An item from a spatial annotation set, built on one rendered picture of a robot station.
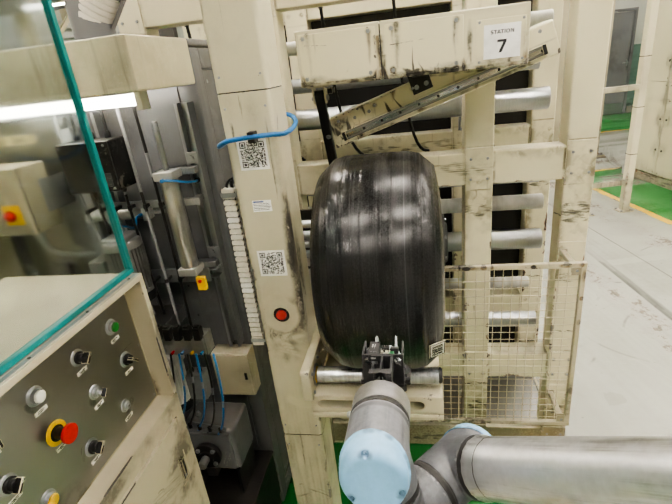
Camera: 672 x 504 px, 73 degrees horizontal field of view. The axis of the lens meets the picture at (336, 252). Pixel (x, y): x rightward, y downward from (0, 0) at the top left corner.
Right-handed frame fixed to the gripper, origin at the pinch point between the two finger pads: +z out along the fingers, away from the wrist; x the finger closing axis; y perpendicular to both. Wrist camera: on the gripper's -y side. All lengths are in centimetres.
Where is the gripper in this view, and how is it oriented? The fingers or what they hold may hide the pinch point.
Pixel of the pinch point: (388, 352)
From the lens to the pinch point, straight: 94.6
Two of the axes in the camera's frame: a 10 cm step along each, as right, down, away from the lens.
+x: -9.8, 0.4, 1.8
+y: -0.9, -9.6, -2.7
